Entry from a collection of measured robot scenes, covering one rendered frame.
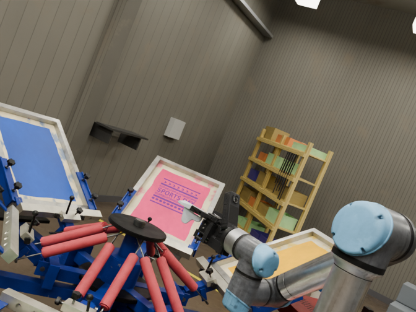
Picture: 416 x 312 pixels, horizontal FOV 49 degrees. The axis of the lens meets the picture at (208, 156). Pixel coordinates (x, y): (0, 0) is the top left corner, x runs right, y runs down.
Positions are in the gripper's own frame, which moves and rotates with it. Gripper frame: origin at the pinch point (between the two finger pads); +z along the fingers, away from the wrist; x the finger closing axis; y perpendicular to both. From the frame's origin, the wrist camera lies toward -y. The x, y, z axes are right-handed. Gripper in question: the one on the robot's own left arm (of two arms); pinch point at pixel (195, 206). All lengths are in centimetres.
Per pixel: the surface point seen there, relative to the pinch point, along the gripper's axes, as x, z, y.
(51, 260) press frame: 14, 89, 61
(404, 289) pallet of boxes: 488, 134, 1
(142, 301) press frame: 53, 60, 59
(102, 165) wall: 290, 577, 62
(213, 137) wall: 596, 721, -90
